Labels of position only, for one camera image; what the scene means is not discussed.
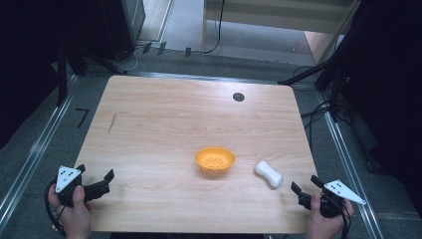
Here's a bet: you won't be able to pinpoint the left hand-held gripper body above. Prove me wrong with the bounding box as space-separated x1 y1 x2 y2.
55 165 110 209

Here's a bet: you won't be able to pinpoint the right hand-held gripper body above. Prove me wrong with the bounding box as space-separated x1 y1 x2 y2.
298 178 367 219

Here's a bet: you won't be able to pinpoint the white plastic bottle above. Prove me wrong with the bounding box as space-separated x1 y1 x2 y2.
254 160 285 189

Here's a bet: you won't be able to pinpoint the orange perforated bowl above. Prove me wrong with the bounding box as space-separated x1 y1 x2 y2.
194 145 237 174

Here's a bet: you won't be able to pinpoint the person's left hand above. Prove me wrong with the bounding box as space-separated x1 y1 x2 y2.
47 184 93 239

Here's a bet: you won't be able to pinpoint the person's right hand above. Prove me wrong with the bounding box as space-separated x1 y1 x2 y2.
305 193 355 239

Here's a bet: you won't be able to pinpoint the black metal stand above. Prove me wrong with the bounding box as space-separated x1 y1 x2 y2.
278 31 347 123
55 41 88 108

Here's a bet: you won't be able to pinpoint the black cabinet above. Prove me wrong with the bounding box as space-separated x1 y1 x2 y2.
98 0 147 63

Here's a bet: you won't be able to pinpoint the white shelf unit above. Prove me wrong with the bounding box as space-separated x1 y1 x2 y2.
201 0 361 65

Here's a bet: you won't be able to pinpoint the metal floor rail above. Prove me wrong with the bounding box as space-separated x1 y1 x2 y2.
0 74 80 227
317 94 383 239

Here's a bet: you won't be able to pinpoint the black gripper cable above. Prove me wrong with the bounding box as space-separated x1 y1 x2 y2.
337 198 353 239
44 178 66 233

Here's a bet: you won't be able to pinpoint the black floor cables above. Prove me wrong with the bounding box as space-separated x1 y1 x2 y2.
300 99 333 142

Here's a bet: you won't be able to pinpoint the white floor cable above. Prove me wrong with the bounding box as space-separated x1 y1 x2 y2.
122 45 142 73

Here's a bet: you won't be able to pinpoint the black hanging cable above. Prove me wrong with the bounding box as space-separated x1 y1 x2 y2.
202 0 227 55

